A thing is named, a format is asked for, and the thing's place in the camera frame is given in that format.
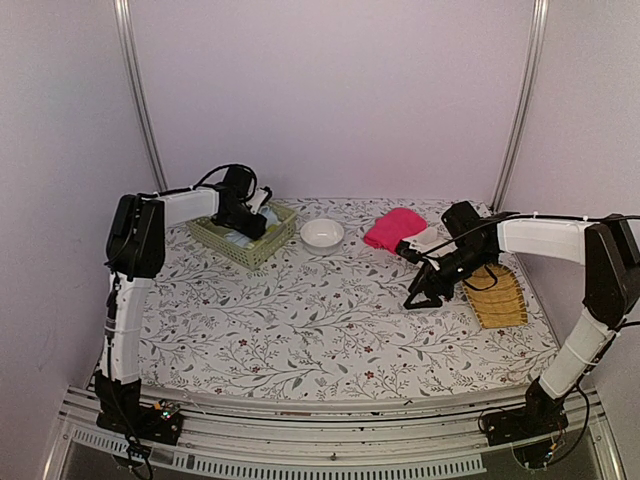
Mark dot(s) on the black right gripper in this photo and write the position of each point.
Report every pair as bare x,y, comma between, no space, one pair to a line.
431,280

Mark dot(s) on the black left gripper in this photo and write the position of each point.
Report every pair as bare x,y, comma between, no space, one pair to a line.
256,230

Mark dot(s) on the light blue towel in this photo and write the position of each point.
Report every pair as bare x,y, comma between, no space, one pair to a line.
244,234

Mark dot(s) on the green plastic basket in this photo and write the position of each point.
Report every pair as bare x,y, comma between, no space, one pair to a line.
249,253

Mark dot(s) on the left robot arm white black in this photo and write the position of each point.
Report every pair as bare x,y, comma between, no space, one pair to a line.
135,255

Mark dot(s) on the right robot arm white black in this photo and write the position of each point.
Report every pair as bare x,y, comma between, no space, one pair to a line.
603,247

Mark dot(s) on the cream white towel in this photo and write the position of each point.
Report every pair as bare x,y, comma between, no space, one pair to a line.
424,240

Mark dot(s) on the pink towel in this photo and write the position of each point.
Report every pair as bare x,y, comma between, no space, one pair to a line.
390,229

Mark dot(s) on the yellow woven bamboo tray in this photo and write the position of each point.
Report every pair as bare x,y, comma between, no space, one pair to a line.
496,297

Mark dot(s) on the white ceramic bowl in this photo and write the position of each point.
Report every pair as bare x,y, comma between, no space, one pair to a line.
322,236

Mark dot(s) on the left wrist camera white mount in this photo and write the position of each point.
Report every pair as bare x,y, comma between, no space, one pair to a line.
259,198

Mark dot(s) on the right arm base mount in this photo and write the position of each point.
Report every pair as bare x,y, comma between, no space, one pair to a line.
540,436

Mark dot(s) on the aluminium front rail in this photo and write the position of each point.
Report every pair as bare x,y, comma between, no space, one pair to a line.
428,438

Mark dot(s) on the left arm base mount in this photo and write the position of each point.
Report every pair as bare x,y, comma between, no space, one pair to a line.
140,422

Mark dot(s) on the left aluminium frame post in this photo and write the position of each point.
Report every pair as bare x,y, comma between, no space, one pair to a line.
125,30

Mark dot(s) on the aluminium frame post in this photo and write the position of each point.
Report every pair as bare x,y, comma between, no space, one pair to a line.
125,30
532,61

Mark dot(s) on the right aluminium frame post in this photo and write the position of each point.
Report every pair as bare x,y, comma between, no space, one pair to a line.
532,61

